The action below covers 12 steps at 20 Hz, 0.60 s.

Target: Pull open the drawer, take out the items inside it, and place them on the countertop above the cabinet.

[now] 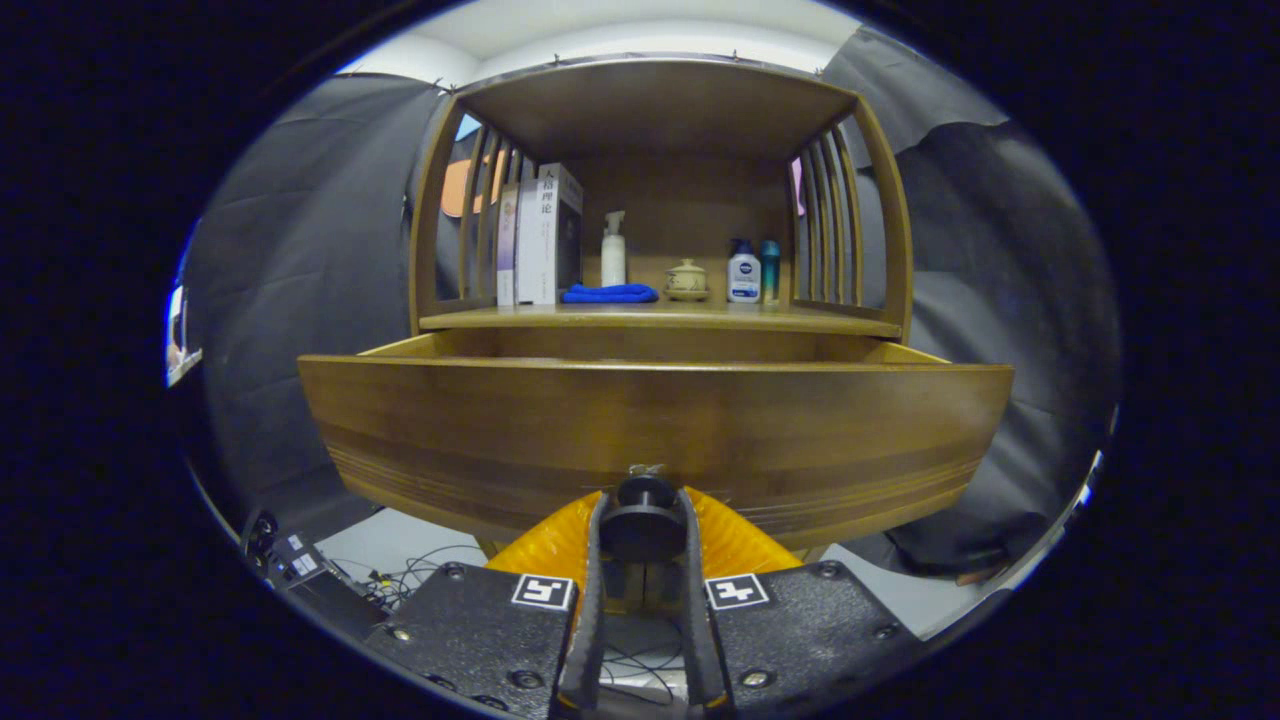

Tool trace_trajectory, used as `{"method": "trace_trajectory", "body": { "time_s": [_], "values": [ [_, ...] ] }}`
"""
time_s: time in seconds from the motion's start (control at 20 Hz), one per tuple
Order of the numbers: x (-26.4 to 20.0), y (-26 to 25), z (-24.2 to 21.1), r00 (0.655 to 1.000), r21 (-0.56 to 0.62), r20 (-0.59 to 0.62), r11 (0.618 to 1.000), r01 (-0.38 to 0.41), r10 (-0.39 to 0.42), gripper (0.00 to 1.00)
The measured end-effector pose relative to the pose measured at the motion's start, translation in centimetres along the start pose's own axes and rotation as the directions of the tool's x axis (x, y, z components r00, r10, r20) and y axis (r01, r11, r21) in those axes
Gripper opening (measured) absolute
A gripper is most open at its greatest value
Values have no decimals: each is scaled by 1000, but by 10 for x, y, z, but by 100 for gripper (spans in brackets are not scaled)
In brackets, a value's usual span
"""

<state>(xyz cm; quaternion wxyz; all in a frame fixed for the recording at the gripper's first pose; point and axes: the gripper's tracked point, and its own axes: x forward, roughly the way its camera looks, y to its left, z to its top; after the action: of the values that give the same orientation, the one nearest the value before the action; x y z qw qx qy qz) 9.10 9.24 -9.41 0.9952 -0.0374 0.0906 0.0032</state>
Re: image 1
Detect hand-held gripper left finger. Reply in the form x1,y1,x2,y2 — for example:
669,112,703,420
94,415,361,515
362,488,613,720

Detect thin purple book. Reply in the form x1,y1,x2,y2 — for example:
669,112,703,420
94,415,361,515
496,185,519,307

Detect black power strip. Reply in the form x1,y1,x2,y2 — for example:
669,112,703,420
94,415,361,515
245,510,391,641

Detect wooden drawer with black knob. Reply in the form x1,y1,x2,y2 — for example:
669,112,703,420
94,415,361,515
298,330,1016,591

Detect white lotion bottle blue cap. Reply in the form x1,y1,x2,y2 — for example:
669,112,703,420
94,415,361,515
727,238,763,304

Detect wooden cabinet door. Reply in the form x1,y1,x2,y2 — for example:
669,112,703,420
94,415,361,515
645,562,685,613
606,562,646,613

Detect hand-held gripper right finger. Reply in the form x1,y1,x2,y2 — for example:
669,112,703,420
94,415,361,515
678,486,928,716

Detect thin white book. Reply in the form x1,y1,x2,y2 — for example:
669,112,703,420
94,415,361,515
515,178,541,306

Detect blue cloth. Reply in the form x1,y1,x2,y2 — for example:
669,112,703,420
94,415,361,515
561,283,660,304

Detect white cluttered shelf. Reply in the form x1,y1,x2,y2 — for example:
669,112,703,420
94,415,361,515
165,285,204,388

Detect lidded ceramic tea cup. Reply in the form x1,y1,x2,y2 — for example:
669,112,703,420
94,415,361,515
664,258,710,302

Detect wooden countertop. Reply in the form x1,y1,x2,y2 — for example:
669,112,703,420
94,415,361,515
420,300,904,338

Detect thick white book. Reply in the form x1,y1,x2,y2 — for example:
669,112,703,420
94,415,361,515
537,163,585,304

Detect wooden cabinet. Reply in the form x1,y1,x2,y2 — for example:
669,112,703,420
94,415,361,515
408,55,916,561

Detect white pump bottle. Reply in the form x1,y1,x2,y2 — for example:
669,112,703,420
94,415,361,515
601,210,628,288

